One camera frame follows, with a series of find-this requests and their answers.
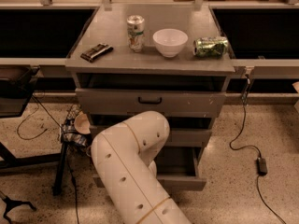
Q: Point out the white bowl on floor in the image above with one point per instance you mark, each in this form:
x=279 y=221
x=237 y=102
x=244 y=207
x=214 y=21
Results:
x=82 y=124

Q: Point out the black tripod leg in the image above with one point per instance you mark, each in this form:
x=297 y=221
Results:
x=11 y=204

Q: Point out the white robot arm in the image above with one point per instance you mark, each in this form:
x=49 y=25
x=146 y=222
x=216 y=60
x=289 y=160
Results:
x=122 y=156

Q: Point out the grey bottom drawer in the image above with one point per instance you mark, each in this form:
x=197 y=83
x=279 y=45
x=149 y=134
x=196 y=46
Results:
x=177 y=169

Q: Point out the crumpled chip bag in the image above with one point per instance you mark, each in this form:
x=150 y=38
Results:
x=68 y=132

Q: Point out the black stand with tray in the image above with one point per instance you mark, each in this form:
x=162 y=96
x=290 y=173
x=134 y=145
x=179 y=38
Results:
x=17 y=84

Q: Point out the grey drawer cabinet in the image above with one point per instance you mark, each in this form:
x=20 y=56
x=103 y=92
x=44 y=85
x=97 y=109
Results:
x=149 y=70

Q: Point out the green soda can lying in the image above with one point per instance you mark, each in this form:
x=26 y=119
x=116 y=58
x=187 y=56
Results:
x=210 y=46

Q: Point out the grey top drawer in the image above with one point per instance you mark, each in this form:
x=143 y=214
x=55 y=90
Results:
x=170 y=103

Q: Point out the upright white soda can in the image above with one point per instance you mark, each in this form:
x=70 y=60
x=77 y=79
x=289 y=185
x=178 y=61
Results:
x=135 y=31

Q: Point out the black power adapter with cable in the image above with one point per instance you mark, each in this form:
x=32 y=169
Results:
x=261 y=164

